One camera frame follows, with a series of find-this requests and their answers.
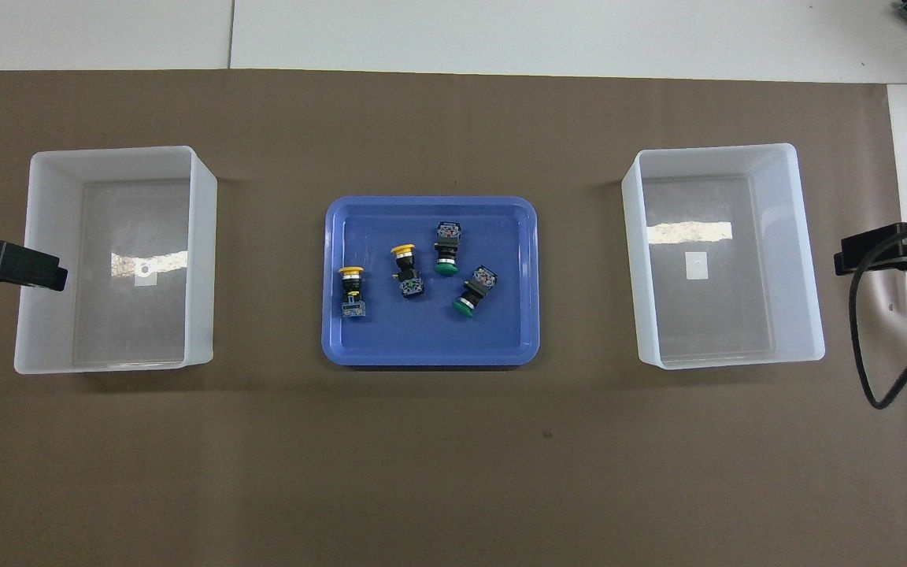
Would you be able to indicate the yellow push button switch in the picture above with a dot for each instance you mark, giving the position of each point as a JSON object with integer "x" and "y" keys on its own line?
{"x": 353, "y": 290}
{"x": 406, "y": 272}

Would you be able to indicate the green push button switch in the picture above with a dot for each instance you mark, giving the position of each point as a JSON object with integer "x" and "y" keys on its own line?
{"x": 446, "y": 248}
{"x": 475, "y": 291}

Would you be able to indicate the translucent white plastic box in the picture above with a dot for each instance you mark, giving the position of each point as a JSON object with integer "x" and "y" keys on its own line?
{"x": 52, "y": 189}
{"x": 796, "y": 315}

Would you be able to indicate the small white paper sticker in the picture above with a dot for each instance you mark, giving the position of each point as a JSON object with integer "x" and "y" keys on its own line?
{"x": 144, "y": 275}
{"x": 697, "y": 266}

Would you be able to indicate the blue plastic tray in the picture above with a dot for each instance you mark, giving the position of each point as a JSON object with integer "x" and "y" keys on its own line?
{"x": 430, "y": 339}

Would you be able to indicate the brown paper table mat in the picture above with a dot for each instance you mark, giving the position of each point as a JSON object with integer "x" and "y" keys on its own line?
{"x": 438, "y": 457}

